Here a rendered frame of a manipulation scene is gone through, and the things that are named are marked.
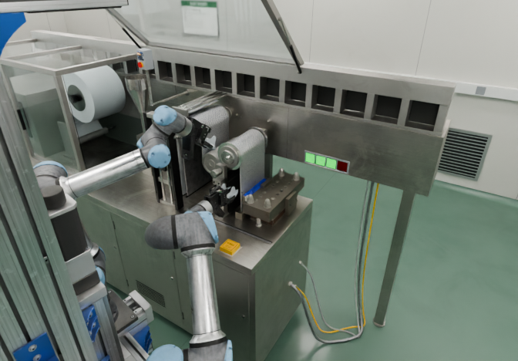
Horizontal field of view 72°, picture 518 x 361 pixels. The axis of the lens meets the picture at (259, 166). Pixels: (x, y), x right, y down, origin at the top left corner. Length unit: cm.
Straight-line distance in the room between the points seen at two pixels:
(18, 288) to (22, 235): 13
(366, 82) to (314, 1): 268
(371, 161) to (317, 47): 267
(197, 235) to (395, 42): 326
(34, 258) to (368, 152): 142
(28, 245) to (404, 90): 144
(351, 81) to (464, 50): 235
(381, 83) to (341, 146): 36
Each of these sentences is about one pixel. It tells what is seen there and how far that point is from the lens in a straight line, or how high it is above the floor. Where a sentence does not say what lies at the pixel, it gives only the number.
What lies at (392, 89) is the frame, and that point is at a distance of 169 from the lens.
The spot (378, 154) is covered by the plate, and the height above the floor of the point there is 129.
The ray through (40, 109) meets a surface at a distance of 257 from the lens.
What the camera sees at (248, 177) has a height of 111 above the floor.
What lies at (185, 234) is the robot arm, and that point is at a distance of 122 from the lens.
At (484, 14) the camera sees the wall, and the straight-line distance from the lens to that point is 395.
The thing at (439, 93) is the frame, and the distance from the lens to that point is 167.
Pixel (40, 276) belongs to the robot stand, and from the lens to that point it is 99.
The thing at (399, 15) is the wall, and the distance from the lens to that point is 403.
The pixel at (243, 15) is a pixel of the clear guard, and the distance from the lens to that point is 169.
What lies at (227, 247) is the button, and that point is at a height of 92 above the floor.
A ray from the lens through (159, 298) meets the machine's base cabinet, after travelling 245.
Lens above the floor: 205
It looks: 28 degrees down
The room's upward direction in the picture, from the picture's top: straight up
